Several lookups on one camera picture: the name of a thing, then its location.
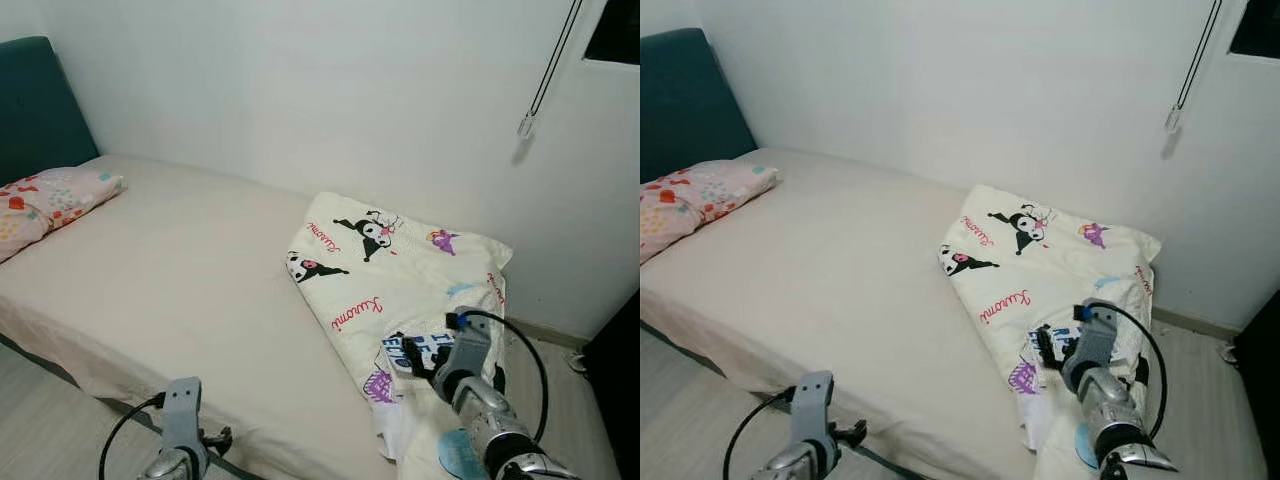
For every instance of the cream cartoon print comforter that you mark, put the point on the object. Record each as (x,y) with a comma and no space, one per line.
(400,270)
(1050,260)

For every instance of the pink patterned pillow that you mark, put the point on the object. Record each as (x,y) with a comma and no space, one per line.
(50,200)
(700,195)

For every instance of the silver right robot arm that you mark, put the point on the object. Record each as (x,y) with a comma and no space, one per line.
(490,420)
(1115,420)

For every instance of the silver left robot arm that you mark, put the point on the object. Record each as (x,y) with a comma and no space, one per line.
(795,465)
(175,468)

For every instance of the mattress with cream sheet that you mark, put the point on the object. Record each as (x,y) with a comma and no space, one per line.
(180,280)
(830,270)

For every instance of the black cabinet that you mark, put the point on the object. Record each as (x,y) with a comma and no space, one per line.
(615,400)
(1260,400)

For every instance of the blue upholstered headboard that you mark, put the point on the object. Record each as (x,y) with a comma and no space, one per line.
(40,110)
(690,110)

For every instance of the dark window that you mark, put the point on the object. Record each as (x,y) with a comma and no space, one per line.
(1258,25)
(615,30)

